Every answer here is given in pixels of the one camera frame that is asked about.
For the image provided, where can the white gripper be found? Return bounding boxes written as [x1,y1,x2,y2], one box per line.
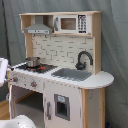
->
[0,58,8,84]

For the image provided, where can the white oven door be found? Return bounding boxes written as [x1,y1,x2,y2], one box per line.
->
[9,85,16,119]

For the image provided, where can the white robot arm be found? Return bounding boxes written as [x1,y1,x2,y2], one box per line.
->
[0,58,36,128]

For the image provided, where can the wooden toy kitchen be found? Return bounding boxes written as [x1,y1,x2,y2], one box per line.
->
[8,11,114,128]

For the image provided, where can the left red stove knob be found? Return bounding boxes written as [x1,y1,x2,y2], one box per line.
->
[12,77,18,82]

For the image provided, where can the red stove knob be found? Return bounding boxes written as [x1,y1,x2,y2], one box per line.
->
[12,77,18,82]
[31,81,37,87]

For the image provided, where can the silver toy pot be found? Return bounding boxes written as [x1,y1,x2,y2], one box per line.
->
[25,57,40,67]

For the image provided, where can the right red stove knob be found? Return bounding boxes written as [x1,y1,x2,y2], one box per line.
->
[31,81,37,87]

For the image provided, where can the black toy stovetop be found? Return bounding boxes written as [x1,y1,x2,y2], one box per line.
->
[18,64,55,73]

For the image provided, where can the grey range hood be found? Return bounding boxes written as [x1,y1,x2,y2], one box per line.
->
[24,16,53,34]

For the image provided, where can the grey toy sink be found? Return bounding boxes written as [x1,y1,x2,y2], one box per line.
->
[52,68,92,81]

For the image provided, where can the white cabinet door with dispenser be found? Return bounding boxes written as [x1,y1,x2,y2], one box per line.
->
[44,82,82,128]

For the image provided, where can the black toy faucet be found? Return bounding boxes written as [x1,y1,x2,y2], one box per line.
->
[75,51,93,70]

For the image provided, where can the white toy microwave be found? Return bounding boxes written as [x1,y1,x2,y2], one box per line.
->
[54,14,91,34]

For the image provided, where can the grey backdrop curtain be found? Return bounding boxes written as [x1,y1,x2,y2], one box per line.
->
[0,0,128,128]

